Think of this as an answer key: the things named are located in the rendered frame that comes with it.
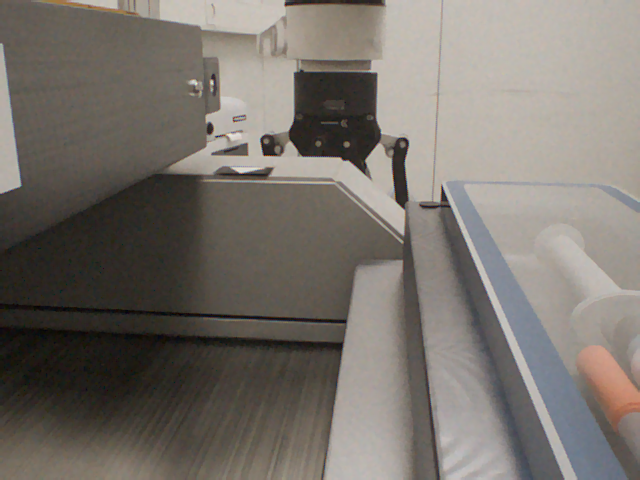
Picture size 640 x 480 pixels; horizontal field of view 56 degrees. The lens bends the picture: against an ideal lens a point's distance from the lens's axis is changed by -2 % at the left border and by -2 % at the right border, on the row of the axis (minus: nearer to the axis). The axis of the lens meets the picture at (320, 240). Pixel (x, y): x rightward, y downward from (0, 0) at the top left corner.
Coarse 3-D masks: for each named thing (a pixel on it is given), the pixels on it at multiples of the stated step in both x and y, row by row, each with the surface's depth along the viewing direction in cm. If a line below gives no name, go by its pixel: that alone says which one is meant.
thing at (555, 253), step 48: (480, 192) 19; (528, 192) 19; (576, 192) 19; (480, 240) 14; (528, 240) 14; (576, 240) 14; (624, 240) 14; (528, 288) 11; (576, 288) 11; (624, 288) 11; (528, 336) 9; (576, 336) 9; (624, 336) 9; (576, 384) 8; (624, 384) 8; (576, 432) 7; (624, 432) 7
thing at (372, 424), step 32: (352, 288) 20; (384, 288) 20; (352, 320) 18; (384, 320) 18; (352, 352) 16; (384, 352) 16; (352, 384) 14; (384, 384) 14; (352, 416) 13; (384, 416) 13; (352, 448) 12; (384, 448) 12
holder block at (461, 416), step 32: (416, 224) 18; (416, 256) 16; (448, 256) 16; (416, 288) 14; (448, 288) 13; (416, 320) 13; (448, 320) 12; (416, 352) 12; (448, 352) 11; (480, 352) 11; (416, 384) 12; (448, 384) 9; (480, 384) 9; (416, 416) 12; (448, 416) 9; (480, 416) 9; (512, 416) 9; (416, 448) 11; (448, 448) 8; (480, 448) 8; (512, 448) 8
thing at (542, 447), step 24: (624, 192) 19; (456, 216) 16; (456, 240) 15; (480, 264) 12; (480, 288) 11; (480, 312) 11; (504, 336) 9; (504, 360) 9; (504, 384) 9; (528, 384) 8; (528, 408) 7; (528, 432) 7; (552, 432) 7; (528, 456) 7; (552, 456) 6
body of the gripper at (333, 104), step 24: (312, 72) 53; (336, 72) 53; (360, 72) 53; (312, 96) 52; (336, 96) 51; (360, 96) 52; (312, 120) 55; (336, 120) 55; (360, 120) 54; (336, 144) 55; (360, 144) 55
